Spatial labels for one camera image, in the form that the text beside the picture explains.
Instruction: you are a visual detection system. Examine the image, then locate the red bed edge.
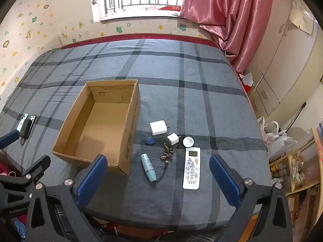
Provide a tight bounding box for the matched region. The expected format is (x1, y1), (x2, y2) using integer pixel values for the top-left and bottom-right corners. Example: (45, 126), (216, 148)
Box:
(59, 33), (253, 99)

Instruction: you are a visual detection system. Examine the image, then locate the pink satin curtain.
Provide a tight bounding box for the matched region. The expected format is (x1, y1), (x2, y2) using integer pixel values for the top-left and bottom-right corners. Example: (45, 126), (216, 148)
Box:
(180, 0), (274, 72)

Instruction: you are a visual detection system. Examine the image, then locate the white plastic bag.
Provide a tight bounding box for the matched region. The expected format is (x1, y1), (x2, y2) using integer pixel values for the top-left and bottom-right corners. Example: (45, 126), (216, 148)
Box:
(257, 117), (298, 160)

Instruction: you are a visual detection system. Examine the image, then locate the red fabric item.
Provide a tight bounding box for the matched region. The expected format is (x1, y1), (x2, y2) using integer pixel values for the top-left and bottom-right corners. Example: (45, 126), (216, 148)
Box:
(0, 161), (26, 225)

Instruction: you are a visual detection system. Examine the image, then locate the wooden shelf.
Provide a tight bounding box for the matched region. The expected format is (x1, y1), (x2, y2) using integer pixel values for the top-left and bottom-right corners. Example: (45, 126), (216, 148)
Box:
(269, 127), (323, 232)

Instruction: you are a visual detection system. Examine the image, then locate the large white charger plug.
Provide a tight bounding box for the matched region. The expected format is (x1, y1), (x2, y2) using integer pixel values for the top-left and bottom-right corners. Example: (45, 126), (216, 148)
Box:
(149, 120), (170, 136)

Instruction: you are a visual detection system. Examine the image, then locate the small white charger plug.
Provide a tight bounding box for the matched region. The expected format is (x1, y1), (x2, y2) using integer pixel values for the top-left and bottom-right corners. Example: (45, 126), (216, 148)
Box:
(167, 132), (181, 147)

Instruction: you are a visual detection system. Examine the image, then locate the teal cosmetic tube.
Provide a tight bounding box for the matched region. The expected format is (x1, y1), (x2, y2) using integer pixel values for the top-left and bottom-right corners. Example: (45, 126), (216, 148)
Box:
(141, 153), (157, 182)

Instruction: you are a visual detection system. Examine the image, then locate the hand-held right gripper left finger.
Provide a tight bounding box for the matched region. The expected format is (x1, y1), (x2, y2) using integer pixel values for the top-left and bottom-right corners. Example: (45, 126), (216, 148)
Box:
(25, 154), (108, 242)

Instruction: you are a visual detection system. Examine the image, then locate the teal smartphone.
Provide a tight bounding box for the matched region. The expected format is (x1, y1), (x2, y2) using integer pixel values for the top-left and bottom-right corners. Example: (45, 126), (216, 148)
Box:
(16, 113), (29, 131)

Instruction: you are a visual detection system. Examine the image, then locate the grey plaid bed blanket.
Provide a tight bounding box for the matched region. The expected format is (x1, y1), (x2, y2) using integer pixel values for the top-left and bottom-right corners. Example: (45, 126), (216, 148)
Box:
(0, 39), (272, 232)

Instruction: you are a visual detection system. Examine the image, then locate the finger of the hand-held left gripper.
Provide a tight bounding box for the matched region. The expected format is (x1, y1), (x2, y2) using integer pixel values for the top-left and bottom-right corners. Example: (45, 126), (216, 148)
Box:
(21, 155), (51, 184)
(0, 130), (21, 149)

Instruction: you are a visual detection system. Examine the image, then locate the white remote control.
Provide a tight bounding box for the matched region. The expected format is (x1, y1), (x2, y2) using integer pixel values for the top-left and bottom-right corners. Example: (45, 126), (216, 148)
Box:
(182, 147), (201, 190)

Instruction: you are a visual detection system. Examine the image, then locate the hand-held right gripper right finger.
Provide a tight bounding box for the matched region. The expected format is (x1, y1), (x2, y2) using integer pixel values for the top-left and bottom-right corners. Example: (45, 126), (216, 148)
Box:
(209, 154), (293, 242)

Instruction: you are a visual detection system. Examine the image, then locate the beige paper sheet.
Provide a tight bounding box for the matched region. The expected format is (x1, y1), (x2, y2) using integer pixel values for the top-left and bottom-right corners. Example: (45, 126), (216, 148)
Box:
(290, 0), (316, 34)

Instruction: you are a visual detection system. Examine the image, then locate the beige wardrobe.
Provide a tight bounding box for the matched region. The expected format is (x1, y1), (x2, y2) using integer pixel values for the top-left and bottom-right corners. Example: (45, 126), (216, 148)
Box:
(249, 0), (323, 131)

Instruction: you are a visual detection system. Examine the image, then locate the metal keychain with charms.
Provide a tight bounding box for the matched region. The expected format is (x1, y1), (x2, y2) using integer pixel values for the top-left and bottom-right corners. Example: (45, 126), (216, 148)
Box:
(154, 143), (178, 182)

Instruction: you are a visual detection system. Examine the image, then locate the brown cardboard box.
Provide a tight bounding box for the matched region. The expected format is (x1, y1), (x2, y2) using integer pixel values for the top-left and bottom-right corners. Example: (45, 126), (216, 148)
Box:
(52, 79), (141, 176)

